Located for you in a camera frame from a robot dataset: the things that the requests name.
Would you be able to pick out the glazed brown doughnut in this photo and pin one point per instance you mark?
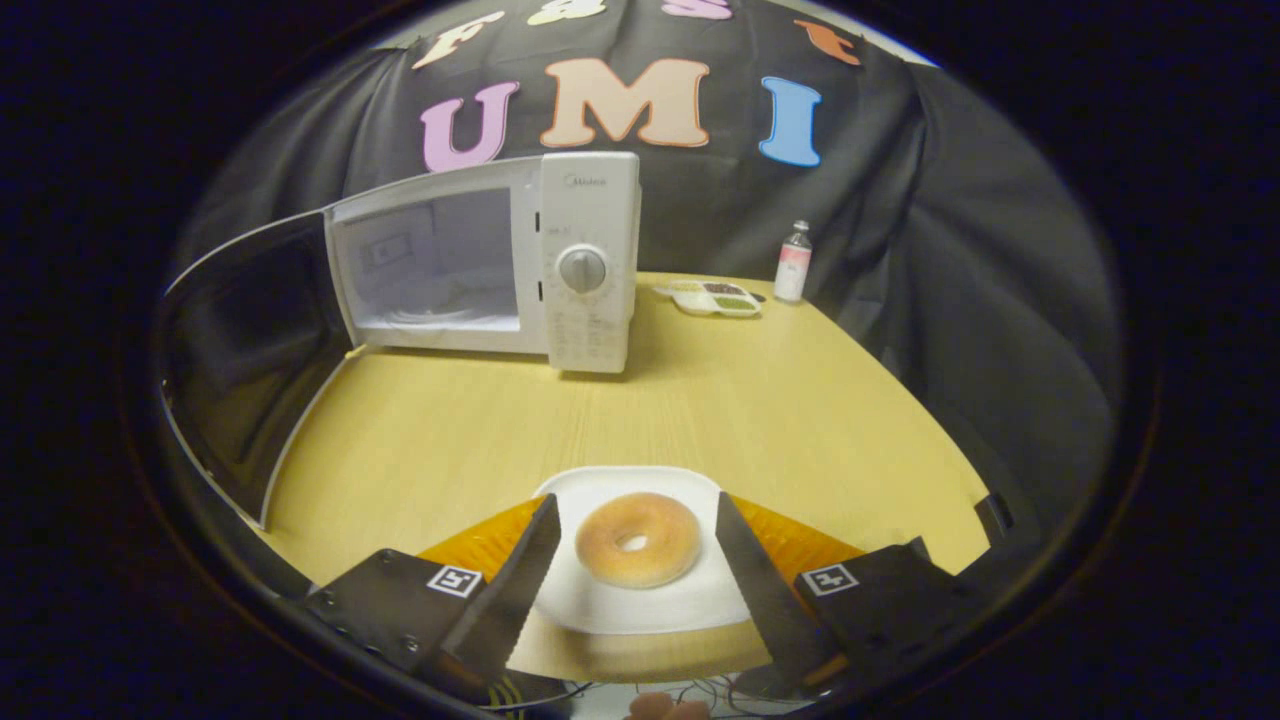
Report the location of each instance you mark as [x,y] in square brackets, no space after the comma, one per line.
[600,545]

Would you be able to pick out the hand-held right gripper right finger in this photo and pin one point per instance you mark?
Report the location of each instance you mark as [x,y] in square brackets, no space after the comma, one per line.
[765,590]

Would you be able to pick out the white divided seasoning tray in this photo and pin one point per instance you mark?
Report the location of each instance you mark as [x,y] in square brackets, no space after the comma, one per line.
[715,298]

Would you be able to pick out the white microwave oven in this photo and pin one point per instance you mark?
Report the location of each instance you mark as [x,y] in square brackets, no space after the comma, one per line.
[590,320]

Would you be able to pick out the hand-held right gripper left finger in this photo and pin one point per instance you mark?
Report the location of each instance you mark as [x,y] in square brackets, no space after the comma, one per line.
[505,600]

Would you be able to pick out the glass turntable plate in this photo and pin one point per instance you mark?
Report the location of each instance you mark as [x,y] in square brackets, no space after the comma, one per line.
[430,315]

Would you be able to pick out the small black block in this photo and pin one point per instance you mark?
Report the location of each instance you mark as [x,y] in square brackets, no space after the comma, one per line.
[995,518]

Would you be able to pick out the small pink label bottle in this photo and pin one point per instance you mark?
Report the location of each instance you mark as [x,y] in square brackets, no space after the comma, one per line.
[792,270]

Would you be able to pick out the white square plate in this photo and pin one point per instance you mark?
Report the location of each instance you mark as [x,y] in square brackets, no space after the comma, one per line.
[640,610]

